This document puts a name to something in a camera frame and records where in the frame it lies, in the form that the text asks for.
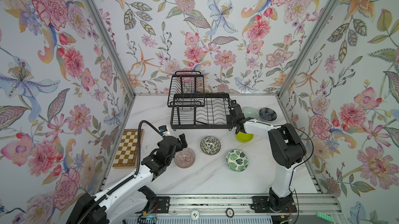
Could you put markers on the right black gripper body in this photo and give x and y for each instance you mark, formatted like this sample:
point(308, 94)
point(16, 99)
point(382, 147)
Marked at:
point(233, 121)

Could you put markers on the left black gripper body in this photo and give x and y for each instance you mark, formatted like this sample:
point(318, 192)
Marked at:
point(178, 147)

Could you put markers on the pink striped bowl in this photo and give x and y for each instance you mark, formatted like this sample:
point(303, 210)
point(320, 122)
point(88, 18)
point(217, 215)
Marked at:
point(185, 158)

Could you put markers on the black white patterned bowl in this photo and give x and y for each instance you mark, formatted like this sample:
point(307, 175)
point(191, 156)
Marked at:
point(210, 145)

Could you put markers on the black wire dish rack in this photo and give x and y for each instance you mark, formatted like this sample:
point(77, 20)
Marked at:
point(193, 108)

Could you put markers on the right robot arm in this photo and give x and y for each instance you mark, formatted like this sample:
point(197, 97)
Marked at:
point(286, 147)

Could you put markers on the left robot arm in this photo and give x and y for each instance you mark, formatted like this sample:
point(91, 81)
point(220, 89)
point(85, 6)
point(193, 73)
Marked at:
point(130, 195)

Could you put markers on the pale celadon bowl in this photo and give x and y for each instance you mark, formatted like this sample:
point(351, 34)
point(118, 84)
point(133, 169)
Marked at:
point(250, 112)

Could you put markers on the lime green bowl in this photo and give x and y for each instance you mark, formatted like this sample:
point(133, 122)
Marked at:
point(244, 137)

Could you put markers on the dark blue grey bowl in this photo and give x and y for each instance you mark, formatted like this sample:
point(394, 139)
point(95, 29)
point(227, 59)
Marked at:
point(268, 114)

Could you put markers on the wooden chessboard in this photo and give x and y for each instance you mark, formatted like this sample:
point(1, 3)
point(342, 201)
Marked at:
point(126, 156)

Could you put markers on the green leaf pattern bowl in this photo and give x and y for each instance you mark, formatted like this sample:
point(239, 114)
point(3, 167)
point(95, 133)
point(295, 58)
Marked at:
point(237, 160)

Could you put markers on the white round knob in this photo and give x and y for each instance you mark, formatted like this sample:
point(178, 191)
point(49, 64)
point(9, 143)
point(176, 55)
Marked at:
point(195, 215)

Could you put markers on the green connector block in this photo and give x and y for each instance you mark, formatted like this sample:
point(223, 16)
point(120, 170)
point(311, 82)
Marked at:
point(325, 217)

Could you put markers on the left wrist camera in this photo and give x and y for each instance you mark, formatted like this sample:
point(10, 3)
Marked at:
point(164, 130)

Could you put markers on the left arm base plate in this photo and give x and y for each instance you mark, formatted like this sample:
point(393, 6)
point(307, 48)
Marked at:
point(157, 205)

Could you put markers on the black ring marker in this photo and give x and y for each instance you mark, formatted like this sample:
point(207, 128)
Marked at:
point(229, 212)

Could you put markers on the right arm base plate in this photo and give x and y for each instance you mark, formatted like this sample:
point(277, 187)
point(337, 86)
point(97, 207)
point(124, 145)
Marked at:
point(263, 204)

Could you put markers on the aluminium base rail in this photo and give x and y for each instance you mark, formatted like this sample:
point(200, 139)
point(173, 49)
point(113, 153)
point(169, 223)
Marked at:
point(307, 204)

